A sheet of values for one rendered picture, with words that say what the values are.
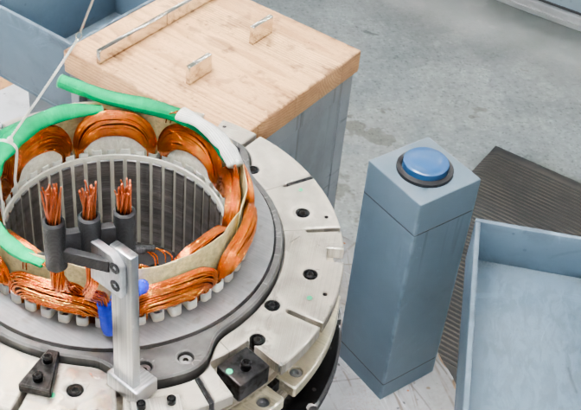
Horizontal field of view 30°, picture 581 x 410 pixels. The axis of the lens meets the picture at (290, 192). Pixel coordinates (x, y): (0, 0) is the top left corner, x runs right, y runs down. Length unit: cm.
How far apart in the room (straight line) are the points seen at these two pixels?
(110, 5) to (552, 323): 61
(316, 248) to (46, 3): 48
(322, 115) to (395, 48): 204
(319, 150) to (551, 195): 162
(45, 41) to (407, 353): 45
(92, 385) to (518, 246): 37
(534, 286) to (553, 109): 209
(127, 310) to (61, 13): 59
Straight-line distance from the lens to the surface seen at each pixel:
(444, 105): 287
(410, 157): 94
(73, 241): 59
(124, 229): 59
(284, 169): 83
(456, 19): 325
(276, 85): 97
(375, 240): 98
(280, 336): 70
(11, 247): 68
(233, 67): 99
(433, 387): 111
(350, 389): 109
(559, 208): 260
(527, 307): 86
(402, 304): 99
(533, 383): 80
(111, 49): 99
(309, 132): 102
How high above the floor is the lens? 161
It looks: 40 degrees down
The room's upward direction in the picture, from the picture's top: 6 degrees clockwise
